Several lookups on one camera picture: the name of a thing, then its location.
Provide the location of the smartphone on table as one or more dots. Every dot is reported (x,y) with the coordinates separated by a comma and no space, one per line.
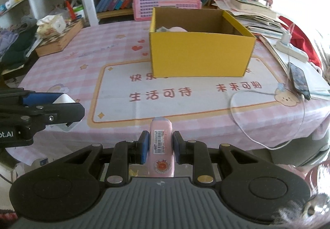
(299,82)

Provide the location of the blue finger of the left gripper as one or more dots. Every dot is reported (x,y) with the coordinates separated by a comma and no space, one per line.
(34,98)

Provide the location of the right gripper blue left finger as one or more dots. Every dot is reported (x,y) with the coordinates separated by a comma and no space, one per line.
(121,156)

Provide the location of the white wall charger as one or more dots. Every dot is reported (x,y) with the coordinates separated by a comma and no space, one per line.
(286,38)

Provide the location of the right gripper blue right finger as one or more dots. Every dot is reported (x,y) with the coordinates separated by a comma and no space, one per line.
(194,153)

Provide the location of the pink plush pig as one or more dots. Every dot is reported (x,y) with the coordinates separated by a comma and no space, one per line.
(177,29)

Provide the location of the wooden chess box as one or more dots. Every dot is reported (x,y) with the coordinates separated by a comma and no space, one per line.
(58,42)

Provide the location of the floral tissue box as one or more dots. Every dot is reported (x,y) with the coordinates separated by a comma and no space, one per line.
(50,25)

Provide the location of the pink checkered tablecloth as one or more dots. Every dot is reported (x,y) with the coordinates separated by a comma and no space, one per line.
(107,69)

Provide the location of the pile of clothes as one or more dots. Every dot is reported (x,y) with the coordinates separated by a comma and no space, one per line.
(16,42)

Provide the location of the small white cube charger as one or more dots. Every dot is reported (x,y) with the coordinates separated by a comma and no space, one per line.
(69,112)

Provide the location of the white power strip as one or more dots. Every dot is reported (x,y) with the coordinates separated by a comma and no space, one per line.
(292,51)

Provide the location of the pink eraser case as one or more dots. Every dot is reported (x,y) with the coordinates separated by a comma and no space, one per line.
(160,159)

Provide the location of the stack of papers and books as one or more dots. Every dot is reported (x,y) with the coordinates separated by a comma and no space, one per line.
(255,22)

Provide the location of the red white pen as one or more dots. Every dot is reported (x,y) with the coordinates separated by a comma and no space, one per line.
(70,10)

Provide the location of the grey toy car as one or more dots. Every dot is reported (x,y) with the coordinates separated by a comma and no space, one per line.
(162,29)

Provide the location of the yellow cardboard box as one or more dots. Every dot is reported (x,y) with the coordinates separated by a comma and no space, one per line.
(215,44)

